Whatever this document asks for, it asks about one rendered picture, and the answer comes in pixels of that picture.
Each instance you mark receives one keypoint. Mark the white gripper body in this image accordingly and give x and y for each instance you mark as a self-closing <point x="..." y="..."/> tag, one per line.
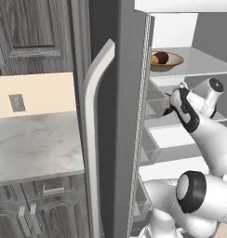
<point x="184" y="85"/>

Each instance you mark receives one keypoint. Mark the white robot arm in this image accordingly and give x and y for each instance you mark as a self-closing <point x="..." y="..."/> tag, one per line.
<point x="211" y="139"/>

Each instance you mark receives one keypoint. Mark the tan bowl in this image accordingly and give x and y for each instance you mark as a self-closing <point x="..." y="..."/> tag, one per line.
<point x="174" y="62"/>

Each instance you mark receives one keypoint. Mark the glass fridge shelf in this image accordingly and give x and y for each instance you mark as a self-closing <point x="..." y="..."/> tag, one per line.
<point x="160" y="119"/>
<point x="199" y="63"/>

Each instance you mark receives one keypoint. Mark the dark red onion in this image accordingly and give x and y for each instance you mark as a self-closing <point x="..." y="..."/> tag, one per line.
<point x="162" y="57"/>

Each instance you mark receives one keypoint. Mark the yellow potato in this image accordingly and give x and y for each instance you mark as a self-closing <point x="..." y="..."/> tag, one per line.
<point x="154" y="59"/>

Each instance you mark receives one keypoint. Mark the grey fridge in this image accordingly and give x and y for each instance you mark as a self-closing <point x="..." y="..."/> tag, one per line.
<point x="211" y="34"/>

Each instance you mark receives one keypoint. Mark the grey fridge door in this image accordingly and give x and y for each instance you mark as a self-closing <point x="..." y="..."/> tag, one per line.
<point x="124" y="117"/>

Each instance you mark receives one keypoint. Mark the clear fridge door bin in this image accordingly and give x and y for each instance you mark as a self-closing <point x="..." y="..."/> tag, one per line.
<point x="141" y="201"/>
<point x="149" y="148"/>

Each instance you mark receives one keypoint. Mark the grey wood side panel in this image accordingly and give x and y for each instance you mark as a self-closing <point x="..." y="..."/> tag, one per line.
<point x="79" y="37"/>

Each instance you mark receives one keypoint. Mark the grey wood drawer front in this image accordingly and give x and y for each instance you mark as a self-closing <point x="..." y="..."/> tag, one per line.
<point x="67" y="186"/>
<point x="10" y="193"/>

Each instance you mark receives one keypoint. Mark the grey wood wall cupboard door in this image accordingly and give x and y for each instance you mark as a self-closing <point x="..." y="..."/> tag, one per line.
<point x="31" y="34"/>

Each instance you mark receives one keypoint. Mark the grey wall socket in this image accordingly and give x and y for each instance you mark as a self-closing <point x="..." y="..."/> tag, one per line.
<point x="17" y="103"/>

